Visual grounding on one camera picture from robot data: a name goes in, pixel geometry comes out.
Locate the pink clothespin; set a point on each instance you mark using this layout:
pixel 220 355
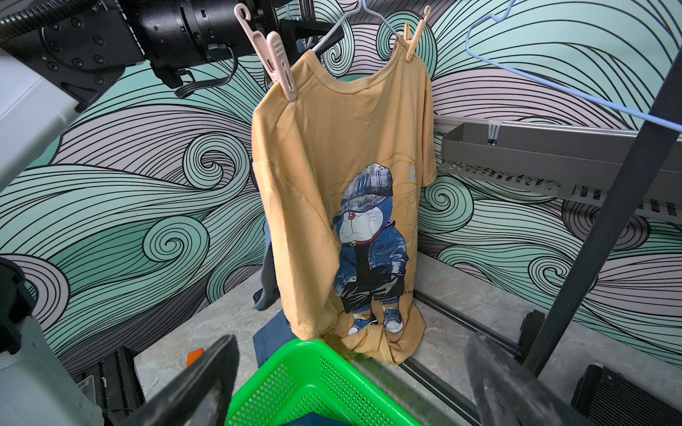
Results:
pixel 271 52

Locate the orange small block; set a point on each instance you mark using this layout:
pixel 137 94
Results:
pixel 194 356

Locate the black ribbed case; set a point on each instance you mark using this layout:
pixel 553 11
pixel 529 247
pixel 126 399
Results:
pixel 608 398

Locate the tan cartoon print t-shirt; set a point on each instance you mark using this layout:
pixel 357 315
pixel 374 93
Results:
pixel 340 170

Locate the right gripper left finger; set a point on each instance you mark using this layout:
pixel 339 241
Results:
pixel 200 395

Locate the light blue wire hanger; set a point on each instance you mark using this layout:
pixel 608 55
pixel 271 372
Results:
pixel 620 51

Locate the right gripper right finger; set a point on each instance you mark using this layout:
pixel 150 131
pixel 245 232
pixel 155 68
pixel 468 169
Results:
pixel 506 393

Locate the green plastic basket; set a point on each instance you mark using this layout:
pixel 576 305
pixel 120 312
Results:
pixel 309 377

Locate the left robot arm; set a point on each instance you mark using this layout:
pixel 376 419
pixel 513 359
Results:
pixel 59 57

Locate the slate blue t-shirt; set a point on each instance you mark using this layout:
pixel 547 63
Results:
pixel 277 332

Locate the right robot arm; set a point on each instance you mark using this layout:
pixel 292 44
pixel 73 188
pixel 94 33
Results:
pixel 35 388

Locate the black clothes rack frame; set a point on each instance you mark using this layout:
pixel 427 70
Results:
pixel 645 158

